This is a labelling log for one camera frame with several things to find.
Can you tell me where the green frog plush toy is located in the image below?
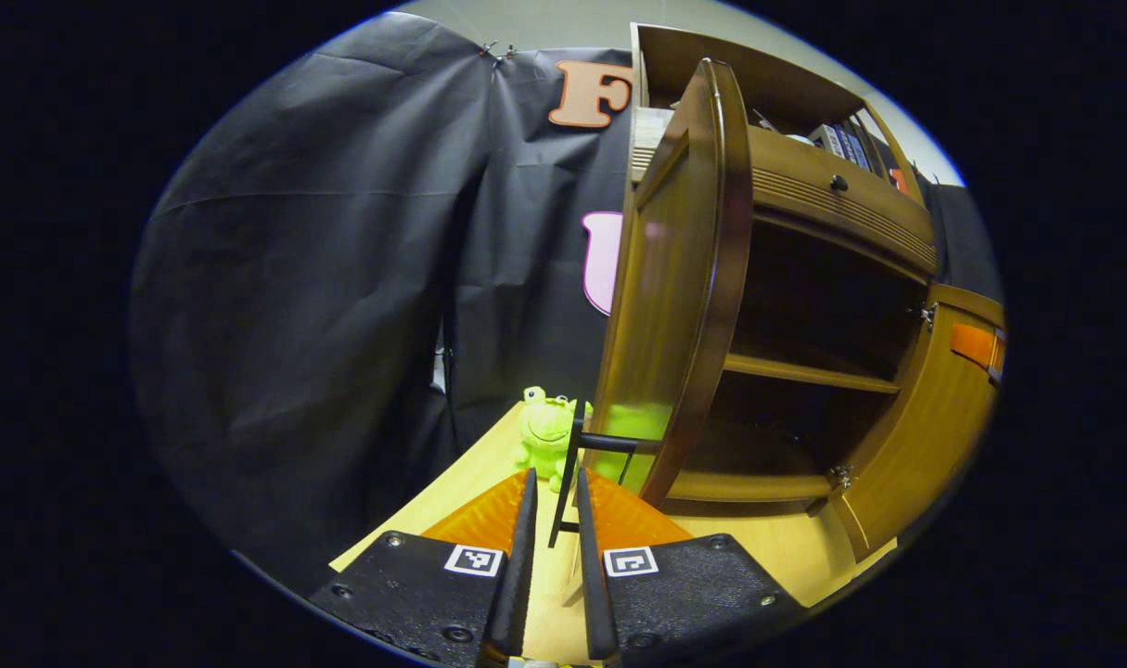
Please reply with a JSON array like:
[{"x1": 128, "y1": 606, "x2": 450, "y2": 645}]
[{"x1": 514, "y1": 386, "x2": 594, "y2": 493}]

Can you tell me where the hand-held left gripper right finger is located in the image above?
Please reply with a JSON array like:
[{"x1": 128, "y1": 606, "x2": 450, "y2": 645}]
[{"x1": 574, "y1": 467, "x2": 810, "y2": 668}]

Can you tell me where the wooden cabinet drawer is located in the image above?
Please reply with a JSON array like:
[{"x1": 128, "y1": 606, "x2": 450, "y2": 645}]
[{"x1": 749, "y1": 125, "x2": 940, "y2": 279}]

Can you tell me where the wooden inner shelf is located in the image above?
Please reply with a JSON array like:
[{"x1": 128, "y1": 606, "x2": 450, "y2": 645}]
[{"x1": 723, "y1": 353, "x2": 901, "y2": 395}]

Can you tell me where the black backdrop cloth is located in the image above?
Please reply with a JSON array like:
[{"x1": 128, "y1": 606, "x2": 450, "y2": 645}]
[{"x1": 129, "y1": 11, "x2": 1005, "y2": 595}]

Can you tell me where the wooden double-door shoe cabinet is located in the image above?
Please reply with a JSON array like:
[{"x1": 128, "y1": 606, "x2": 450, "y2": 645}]
[{"x1": 549, "y1": 23, "x2": 1007, "y2": 565}]

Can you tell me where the wooden cabinet door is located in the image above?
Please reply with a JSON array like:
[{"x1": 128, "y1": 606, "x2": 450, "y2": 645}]
[
  {"x1": 832, "y1": 283, "x2": 1007, "y2": 564},
  {"x1": 549, "y1": 58, "x2": 755, "y2": 548}
]

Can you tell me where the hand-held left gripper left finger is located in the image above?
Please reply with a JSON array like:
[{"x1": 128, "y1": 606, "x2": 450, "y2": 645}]
[{"x1": 308, "y1": 467, "x2": 538, "y2": 668}]

